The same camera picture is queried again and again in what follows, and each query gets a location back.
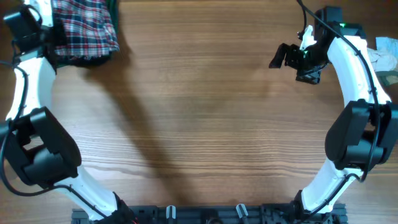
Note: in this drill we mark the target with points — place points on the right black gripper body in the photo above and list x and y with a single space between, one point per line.
292 58

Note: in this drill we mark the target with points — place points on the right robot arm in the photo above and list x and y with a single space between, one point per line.
365 132

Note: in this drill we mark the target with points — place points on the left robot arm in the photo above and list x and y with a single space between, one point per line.
33 142

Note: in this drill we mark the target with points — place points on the beige crumpled cloth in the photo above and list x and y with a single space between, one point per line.
382 61

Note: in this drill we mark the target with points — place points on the light blue cloth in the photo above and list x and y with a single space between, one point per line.
387 44

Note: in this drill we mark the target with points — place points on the olive green cloth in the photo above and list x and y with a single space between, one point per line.
387 78

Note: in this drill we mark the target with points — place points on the green folded shirt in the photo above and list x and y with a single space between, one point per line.
113 8

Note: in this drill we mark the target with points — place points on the black folded polo shirt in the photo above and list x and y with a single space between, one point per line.
83 61

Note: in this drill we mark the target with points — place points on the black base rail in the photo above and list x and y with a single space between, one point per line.
265 213

